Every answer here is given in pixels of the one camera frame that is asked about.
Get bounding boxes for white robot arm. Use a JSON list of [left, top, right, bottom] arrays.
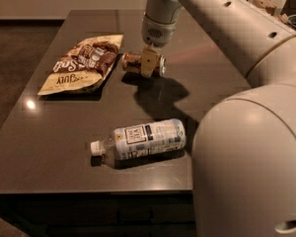
[[142, 0, 296, 237]]

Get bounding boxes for orange soda can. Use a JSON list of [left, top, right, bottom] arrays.
[[121, 52, 166, 78]]

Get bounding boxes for brown chip bag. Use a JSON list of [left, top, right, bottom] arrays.
[[37, 35, 123, 96]]

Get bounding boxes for dark counter cabinet drawers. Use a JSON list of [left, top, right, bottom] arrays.
[[0, 194, 196, 237]]

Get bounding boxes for clear plastic tea bottle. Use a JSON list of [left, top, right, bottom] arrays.
[[90, 118, 186, 161]]

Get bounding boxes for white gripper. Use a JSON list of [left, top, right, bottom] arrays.
[[141, 13, 177, 78]]

